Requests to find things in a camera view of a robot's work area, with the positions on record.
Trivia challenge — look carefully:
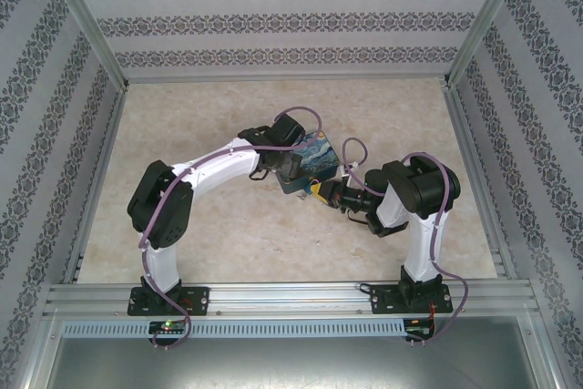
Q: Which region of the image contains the starry night tin box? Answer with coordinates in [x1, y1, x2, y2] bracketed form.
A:
[277, 129, 342, 197]

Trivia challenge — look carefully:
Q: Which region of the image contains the black mounting plate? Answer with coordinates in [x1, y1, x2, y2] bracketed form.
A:
[371, 283, 455, 316]
[128, 286, 210, 317]

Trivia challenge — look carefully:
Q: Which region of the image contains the green controller board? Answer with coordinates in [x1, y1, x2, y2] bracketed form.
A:
[148, 320, 189, 334]
[404, 318, 436, 340]

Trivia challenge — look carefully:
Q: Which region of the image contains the grey metal panel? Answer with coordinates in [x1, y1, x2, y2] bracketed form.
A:
[26, 336, 561, 389]

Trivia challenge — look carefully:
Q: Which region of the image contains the aluminium side rail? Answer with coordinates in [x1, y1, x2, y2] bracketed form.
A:
[444, 86, 516, 279]
[67, 87, 128, 283]

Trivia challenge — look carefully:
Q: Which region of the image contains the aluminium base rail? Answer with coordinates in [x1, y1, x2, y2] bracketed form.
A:
[43, 282, 541, 317]

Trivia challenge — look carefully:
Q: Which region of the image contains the slotted grey cable duct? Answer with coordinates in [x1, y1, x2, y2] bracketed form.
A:
[61, 319, 406, 338]

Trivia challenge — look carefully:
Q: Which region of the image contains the aluminium frame post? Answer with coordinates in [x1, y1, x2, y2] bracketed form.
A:
[47, 0, 128, 89]
[444, 0, 532, 87]

